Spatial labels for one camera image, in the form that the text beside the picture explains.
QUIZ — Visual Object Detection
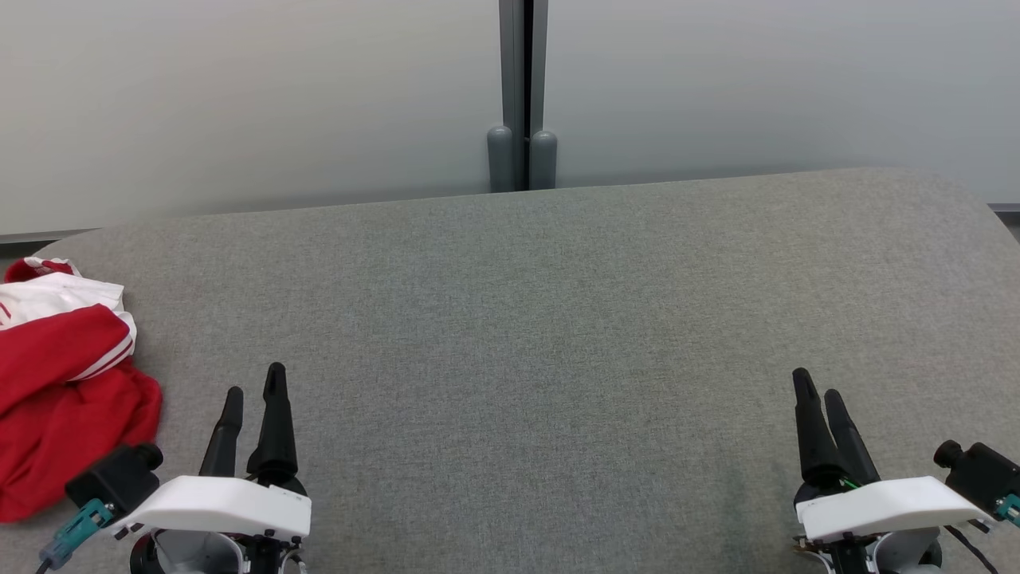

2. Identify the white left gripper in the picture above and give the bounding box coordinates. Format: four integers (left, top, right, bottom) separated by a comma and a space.
112, 363, 312, 574

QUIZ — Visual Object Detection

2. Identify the teal plug left camera cable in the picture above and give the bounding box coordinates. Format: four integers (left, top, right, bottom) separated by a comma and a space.
35, 497, 117, 574

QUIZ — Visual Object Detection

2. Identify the grey partition post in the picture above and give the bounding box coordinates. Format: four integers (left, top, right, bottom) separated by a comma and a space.
487, 0, 559, 194

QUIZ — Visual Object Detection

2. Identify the red white basketball jersey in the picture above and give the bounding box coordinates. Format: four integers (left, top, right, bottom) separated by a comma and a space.
0, 257, 164, 524

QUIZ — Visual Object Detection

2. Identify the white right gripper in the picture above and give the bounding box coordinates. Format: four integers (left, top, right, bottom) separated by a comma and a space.
791, 368, 997, 574

